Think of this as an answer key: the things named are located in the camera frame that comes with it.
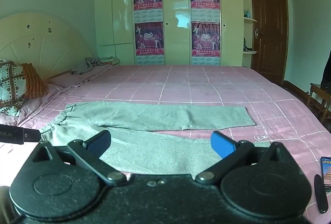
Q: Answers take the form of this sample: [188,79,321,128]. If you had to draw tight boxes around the cream corner shelf unit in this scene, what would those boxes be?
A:
[241,0,258,55]

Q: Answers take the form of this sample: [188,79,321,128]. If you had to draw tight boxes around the grey crumpled blanket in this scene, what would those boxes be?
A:
[70,57,112,75]

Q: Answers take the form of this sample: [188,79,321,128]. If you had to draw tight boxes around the folded book stack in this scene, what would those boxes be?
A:
[98,56,120,66]

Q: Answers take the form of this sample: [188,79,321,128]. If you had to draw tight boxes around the pink pillow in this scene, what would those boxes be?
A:
[46,72,87,88]

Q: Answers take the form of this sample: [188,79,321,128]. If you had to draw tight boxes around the black stick-shaped object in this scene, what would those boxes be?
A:
[314,174,329,214]

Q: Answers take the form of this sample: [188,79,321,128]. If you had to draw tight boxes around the orange striped pillow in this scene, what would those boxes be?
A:
[21,63,50,99]

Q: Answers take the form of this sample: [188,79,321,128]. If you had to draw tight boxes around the teal patterned pillow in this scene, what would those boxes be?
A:
[0,59,27,117]

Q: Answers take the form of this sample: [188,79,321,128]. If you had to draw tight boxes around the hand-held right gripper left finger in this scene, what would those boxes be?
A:
[29,130,127,186]

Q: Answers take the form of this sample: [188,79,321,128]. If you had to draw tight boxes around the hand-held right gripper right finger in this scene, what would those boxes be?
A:
[195,131,295,185]

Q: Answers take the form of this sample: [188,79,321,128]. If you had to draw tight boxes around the wooden chair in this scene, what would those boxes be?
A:
[306,83,331,124]

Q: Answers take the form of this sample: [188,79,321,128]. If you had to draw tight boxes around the pink checked bed sheet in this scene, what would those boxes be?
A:
[0,64,331,224]

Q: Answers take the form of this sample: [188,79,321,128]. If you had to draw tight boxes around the cream bed headboard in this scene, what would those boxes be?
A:
[0,12,94,80]

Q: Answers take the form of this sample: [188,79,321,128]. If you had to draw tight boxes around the brown wooden door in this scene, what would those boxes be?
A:
[249,0,289,85]

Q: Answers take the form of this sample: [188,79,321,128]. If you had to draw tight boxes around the dark cloth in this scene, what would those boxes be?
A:
[321,50,331,91]

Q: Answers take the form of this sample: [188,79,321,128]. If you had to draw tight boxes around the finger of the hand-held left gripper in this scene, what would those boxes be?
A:
[24,128,42,143]

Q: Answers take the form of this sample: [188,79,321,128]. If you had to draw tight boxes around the smartphone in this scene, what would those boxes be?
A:
[320,156,331,189]

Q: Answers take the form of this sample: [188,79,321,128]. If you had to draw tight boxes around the grey pants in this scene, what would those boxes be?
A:
[39,101,271,180]

